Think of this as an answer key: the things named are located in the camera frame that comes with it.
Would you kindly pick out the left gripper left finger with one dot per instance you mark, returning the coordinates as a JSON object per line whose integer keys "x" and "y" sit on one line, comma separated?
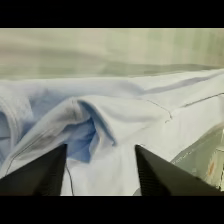
{"x": 40, "y": 176}

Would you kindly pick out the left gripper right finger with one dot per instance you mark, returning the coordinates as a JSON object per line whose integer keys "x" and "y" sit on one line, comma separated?
{"x": 163, "y": 176}

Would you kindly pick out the light blue shirt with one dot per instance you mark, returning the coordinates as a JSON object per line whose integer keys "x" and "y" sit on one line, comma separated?
{"x": 133, "y": 110}

